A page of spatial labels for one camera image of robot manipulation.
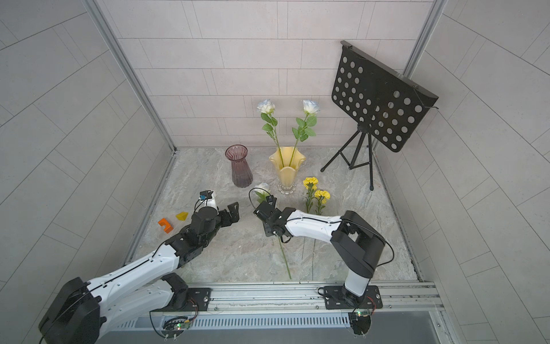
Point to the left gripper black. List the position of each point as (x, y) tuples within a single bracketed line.
[(228, 221)]

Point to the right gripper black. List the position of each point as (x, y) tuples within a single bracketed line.
[(268, 213)]

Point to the white rose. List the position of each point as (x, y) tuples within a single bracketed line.
[(262, 191), (266, 109), (305, 125)]

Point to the yellow carnation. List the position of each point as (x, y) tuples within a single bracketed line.
[(321, 197), (310, 184)]

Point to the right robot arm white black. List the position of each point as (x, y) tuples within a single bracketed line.
[(359, 246)]

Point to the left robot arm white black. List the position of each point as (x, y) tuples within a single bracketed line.
[(84, 311)]

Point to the purple ribbed glass vase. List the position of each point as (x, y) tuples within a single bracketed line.
[(241, 173)]

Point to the yellow toy block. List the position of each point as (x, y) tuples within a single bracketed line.
[(182, 216)]

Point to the yellow wavy glass vase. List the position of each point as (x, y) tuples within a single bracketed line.
[(287, 162)]

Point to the orange toy block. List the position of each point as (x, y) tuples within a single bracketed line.
[(165, 225)]

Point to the black perforated music stand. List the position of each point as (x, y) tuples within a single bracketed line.
[(385, 105)]

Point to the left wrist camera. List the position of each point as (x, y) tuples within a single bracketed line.
[(207, 198)]

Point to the left circuit board with cables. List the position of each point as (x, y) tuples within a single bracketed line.
[(175, 327)]

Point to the circuit board with cables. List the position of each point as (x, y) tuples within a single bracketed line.
[(360, 322), (175, 327)]

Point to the right circuit board with cables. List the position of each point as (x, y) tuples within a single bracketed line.
[(360, 322)]

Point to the aluminium mounting rail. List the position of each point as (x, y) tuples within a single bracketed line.
[(264, 298)]

